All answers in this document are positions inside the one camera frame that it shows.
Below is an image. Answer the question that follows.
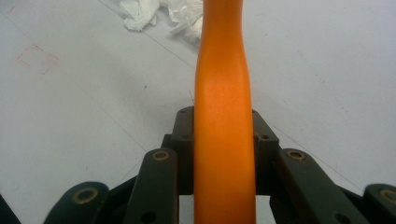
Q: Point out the crumpled white paper tissue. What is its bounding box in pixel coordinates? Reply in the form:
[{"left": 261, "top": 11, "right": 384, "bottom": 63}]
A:
[
  {"left": 159, "top": 0, "right": 205, "bottom": 45},
  {"left": 119, "top": 0, "right": 161, "bottom": 33}
]

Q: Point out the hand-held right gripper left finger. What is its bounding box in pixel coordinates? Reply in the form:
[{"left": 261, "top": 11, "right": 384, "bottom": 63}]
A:
[{"left": 161, "top": 105, "right": 195, "bottom": 196}]

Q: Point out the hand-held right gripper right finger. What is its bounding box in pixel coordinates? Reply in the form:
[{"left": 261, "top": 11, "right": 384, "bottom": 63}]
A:
[{"left": 251, "top": 109, "right": 281, "bottom": 196}]

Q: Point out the orange brush with grey bristles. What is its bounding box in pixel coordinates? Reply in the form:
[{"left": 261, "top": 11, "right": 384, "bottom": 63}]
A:
[{"left": 192, "top": 0, "right": 258, "bottom": 224}]

